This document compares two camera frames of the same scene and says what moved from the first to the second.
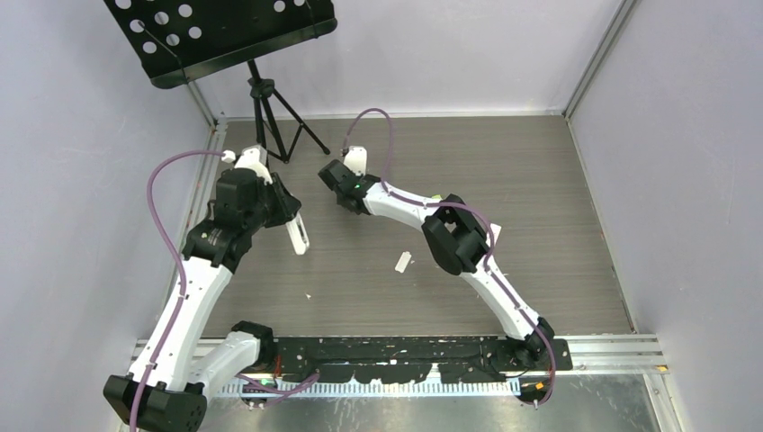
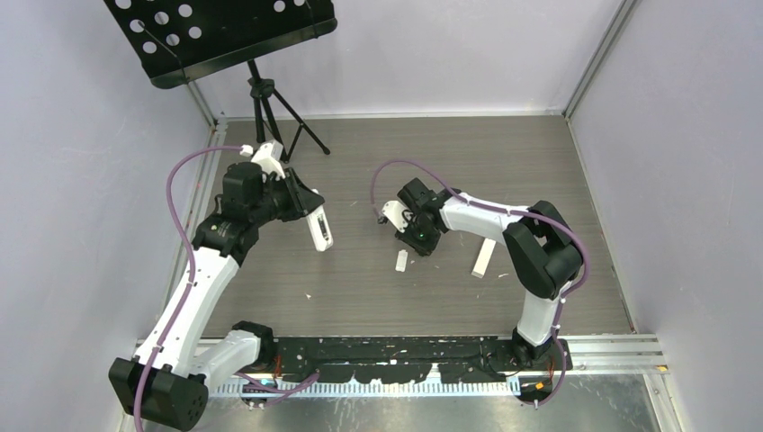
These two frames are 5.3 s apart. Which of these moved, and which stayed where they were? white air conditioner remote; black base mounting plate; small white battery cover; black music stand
Moved: white air conditioner remote
Stayed: black music stand; black base mounting plate; small white battery cover
